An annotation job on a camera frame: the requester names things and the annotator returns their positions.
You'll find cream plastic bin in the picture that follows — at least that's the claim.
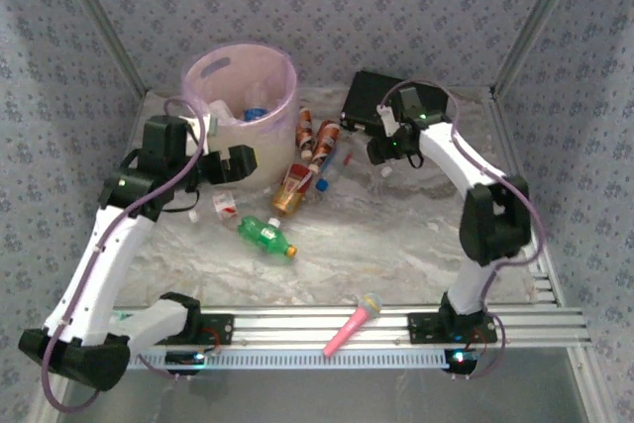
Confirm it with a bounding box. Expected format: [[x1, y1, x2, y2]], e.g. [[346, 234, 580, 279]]
[[180, 44, 301, 192]]

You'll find clear bottle red white label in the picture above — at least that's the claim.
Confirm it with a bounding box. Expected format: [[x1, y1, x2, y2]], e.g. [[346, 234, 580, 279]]
[[189, 191, 239, 223]]

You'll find clear bottle blue cap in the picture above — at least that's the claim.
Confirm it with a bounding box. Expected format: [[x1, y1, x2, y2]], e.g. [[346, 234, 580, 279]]
[[315, 147, 356, 193]]

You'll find large brown label bottle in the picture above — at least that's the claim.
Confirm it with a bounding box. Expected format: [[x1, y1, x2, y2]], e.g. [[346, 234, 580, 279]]
[[307, 119, 342, 172]]

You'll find red gold drink bottle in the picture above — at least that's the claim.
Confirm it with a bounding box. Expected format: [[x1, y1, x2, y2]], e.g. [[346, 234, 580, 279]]
[[270, 163, 317, 216]]

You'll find small brown label bottle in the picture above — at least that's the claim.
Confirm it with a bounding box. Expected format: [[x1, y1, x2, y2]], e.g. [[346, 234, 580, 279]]
[[295, 106, 315, 158]]

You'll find green bottle orange cap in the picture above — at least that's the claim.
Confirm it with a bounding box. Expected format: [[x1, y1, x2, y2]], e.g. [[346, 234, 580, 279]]
[[236, 216, 298, 260]]

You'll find purple plastic bin liner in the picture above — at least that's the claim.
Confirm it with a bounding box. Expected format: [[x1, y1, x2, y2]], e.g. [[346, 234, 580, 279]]
[[179, 43, 300, 137]]

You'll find black hard case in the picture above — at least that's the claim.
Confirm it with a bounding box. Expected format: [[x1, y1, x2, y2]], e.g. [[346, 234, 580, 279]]
[[340, 69, 450, 140]]

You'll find marbled plastic table cover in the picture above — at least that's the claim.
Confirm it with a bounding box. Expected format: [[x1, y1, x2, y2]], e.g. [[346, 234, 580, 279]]
[[113, 85, 564, 309]]

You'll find pink toy microphone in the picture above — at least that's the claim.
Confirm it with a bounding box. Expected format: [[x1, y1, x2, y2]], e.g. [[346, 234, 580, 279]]
[[321, 292, 385, 359]]

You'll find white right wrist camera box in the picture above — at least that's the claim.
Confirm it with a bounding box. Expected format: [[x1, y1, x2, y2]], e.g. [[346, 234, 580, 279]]
[[375, 102, 398, 138]]

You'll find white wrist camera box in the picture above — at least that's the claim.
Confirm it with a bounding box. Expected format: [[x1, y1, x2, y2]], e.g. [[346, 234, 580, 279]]
[[375, 102, 398, 138], [178, 113, 220, 141]]

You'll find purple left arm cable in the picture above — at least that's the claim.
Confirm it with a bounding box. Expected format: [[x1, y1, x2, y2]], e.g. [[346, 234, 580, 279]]
[[40, 97, 207, 414]]

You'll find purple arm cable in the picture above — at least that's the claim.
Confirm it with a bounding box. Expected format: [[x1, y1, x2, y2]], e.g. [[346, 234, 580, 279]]
[[40, 97, 207, 414], [380, 78, 549, 379]]

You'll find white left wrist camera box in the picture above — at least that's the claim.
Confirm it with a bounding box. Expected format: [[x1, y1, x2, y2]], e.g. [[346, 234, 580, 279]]
[[178, 113, 220, 141]]

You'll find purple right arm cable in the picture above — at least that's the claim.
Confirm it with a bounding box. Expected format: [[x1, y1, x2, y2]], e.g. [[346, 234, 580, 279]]
[[380, 78, 549, 379]]

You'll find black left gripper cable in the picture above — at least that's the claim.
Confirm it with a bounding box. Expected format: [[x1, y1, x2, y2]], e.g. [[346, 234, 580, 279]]
[[160, 187, 200, 215]]

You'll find aluminium corner post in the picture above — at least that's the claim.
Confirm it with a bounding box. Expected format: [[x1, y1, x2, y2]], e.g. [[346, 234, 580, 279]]
[[491, 0, 590, 97], [52, 0, 150, 97]]

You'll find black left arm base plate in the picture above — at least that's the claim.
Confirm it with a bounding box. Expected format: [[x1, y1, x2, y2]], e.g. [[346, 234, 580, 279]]
[[187, 312, 235, 346]]

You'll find aluminium mounting rail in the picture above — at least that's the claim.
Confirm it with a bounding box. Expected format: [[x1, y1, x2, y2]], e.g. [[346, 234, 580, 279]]
[[111, 304, 593, 351]]

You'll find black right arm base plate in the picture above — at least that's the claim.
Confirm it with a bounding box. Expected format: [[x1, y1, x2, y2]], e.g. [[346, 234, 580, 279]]
[[406, 312, 499, 346]]

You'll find slotted grey cable duct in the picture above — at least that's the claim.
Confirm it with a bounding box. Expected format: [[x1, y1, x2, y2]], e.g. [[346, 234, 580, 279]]
[[126, 348, 451, 372]]

